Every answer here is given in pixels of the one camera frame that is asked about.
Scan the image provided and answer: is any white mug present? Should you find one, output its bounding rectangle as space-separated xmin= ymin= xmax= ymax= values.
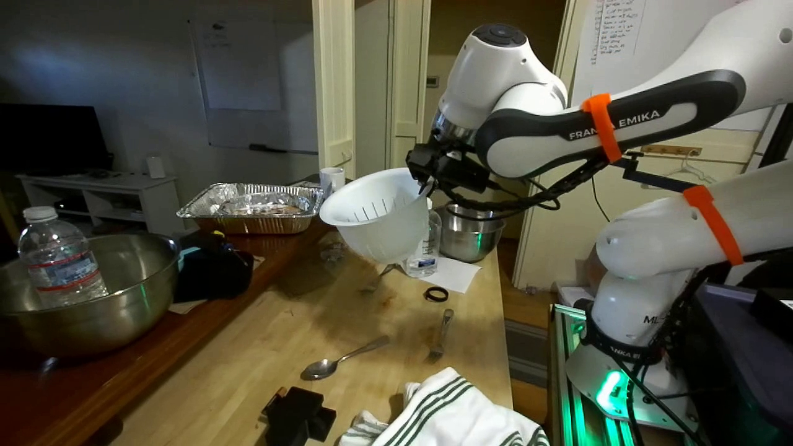
xmin=319 ymin=167 xmax=346 ymax=196

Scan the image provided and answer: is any white towel with green stripes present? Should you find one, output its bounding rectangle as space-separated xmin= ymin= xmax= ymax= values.
xmin=337 ymin=367 xmax=551 ymax=446

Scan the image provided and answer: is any white clothes hanger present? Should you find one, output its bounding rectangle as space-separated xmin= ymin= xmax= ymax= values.
xmin=665 ymin=155 xmax=714 ymax=184

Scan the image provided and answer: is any black television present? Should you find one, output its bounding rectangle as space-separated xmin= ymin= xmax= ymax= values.
xmin=0 ymin=103 xmax=114 ymax=178

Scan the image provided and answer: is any white paper sheet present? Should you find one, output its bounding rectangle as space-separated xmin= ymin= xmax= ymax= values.
xmin=420 ymin=256 xmax=483 ymax=294

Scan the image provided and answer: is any printed paper list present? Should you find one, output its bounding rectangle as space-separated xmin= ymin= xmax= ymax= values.
xmin=587 ymin=0 xmax=649 ymax=66

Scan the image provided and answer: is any clear plastic water bottle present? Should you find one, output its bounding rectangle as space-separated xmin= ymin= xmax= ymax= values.
xmin=18 ymin=206 xmax=110 ymax=309

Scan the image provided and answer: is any steel fork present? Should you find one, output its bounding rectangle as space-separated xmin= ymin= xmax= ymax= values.
xmin=427 ymin=308 xmax=455 ymax=362

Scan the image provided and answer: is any white low shelf unit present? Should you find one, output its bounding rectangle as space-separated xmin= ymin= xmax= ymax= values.
xmin=17 ymin=172 xmax=184 ymax=237

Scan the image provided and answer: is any steel utensil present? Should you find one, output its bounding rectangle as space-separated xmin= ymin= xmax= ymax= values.
xmin=361 ymin=263 xmax=398 ymax=293

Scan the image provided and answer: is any small steel bowl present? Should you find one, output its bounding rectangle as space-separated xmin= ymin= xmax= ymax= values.
xmin=436 ymin=204 xmax=506 ymax=264

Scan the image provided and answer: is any wooden hook rack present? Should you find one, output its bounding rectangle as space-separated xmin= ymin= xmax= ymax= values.
xmin=641 ymin=144 xmax=703 ymax=157

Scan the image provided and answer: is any white plastic colander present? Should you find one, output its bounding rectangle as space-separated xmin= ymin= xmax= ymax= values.
xmin=319 ymin=167 xmax=433 ymax=265

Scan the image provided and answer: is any aluminium foil tray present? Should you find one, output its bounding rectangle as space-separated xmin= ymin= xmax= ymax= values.
xmin=177 ymin=182 xmax=325 ymax=235

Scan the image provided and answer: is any whiteboard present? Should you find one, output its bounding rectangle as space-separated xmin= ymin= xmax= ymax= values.
xmin=188 ymin=15 xmax=320 ymax=155

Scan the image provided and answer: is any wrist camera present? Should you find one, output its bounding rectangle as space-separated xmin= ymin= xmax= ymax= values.
xmin=406 ymin=144 xmax=442 ymax=183

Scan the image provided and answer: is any black blocky object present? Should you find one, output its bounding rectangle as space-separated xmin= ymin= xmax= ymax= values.
xmin=261 ymin=386 xmax=338 ymax=446

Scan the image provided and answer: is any small clear pump bottle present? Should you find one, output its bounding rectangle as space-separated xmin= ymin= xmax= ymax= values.
xmin=405 ymin=198 xmax=443 ymax=278

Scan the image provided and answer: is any large steel mixing bowl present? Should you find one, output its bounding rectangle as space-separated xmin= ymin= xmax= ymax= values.
xmin=0 ymin=233 xmax=181 ymax=361

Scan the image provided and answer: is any black cable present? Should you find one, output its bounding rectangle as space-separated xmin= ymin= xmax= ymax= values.
xmin=590 ymin=176 xmax=612 ymax=224

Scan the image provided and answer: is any dark grey box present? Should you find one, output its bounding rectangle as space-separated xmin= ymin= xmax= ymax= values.
xmin=681 ymin=282 xmax=793 ymax=446

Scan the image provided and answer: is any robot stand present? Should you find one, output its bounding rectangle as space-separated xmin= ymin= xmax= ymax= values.
xmin=548 ymin=282 xmax=793 ymax=446

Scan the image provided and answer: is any steel spoon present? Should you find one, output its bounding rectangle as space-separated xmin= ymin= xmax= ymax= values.
xmin=300 ymin=335 xmax=392 ymax=381

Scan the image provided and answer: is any black pouch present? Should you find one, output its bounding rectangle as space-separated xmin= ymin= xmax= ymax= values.
xmin=173 ymin=230 xmax=255 ymax=304

